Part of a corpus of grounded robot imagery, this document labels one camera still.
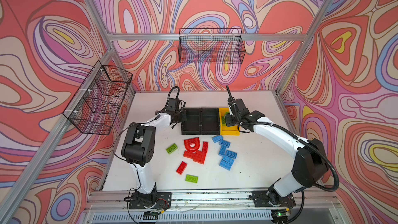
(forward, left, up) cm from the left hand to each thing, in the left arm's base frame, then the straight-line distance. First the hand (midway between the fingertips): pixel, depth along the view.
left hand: (187, 115), depth 99 cm
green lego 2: (-37, -3, -6) cm, 37 cm away
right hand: (-9, -26, +7) cm, 28 cm away
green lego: (-21, +9, -4) cm, 23 cm away
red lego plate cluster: (-25, -7, -5) cm, 27 cm away
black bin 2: (0, -15, -9) cm, 17 cm away
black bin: (-5, -3, -6) cm, 8 cm away
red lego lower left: (-32, +2, -5) cm, 32 cm away
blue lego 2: (-24, -25, -4) cm, 35 cm away
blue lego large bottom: (-29, -23, -5) cm, 37 cm away
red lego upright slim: (-19, -11, -6) cm, 23 cm away
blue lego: (-18, -23, -5) cm, 29 cm away
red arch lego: (-18, -3, -5) cm, 19 cm away
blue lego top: (-14, -19, -5) cm, 24 cm away
